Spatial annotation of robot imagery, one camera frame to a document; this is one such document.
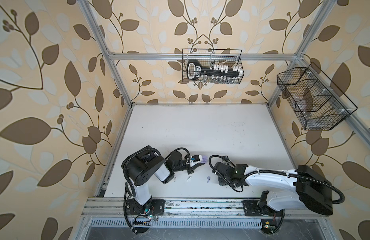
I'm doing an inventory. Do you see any purple round charging case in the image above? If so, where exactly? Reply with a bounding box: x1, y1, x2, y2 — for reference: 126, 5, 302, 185
201, 156, 208, 164

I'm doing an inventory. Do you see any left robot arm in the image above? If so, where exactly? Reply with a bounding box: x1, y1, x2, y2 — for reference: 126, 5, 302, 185
122, 146, 206, 206

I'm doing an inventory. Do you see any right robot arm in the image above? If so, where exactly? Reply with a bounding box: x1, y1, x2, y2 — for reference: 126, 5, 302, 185
208, 155, 345, 216

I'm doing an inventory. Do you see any black tool with white bits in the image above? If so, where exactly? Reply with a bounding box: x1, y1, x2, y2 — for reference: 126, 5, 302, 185
185, 60, 244, 81

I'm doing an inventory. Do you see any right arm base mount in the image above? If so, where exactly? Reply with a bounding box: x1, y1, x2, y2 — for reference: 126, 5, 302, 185
242, 200, 285, 236

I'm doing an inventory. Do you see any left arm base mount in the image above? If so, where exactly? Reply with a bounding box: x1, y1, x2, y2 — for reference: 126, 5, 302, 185
122, 199, 166, 235

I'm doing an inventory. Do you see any black wire basket back wall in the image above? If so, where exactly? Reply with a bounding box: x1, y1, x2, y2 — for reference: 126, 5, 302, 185
182, 48, 244, 85

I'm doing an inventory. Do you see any black wire basket wall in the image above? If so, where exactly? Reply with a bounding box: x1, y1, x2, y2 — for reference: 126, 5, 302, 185
182, 48, 244, 85
277, 62, 358, 131

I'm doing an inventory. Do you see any aluminium rail front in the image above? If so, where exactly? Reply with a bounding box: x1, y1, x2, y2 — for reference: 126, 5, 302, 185
81, 198, 326, 229

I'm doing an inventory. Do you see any black wire basket right wall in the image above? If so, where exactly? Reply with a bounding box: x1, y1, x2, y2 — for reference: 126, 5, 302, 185
277, 62, 358, 131

